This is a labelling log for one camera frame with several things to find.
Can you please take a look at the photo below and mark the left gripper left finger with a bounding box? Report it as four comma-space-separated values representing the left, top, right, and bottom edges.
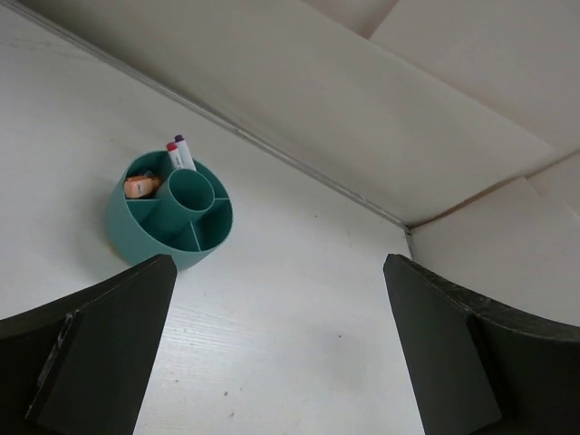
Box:
1, 255, 177, 434

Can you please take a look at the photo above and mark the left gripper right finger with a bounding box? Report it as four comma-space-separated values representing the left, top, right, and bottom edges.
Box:
383, 254, 579, 434

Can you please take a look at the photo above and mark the orange translucent eraser case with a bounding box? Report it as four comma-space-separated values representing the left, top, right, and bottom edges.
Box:
123, 172, 163, 199

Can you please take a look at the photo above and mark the purple capped white marker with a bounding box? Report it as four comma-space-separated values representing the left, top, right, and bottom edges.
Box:
174, 134, 197, 170

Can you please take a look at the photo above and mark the red capped white pen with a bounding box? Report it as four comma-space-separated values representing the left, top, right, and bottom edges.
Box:
166, 142, 185, 170

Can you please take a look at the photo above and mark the teal round organizer container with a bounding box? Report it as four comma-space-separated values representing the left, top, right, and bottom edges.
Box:
104, 150, 233, 271

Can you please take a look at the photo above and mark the aluminium rail back edge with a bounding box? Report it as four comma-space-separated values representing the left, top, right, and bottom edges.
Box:
1, 1, 410, 233

